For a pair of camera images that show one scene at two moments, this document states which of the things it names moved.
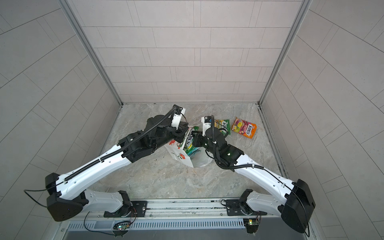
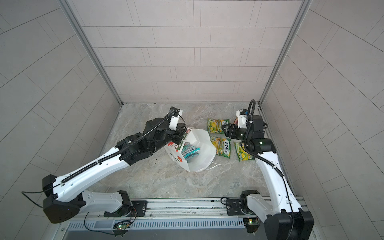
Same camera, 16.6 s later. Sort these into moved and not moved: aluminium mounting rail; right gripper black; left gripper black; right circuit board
Moved: right gripper black
Not moved: left gripper black; right circuit board; aluminium mounting rail
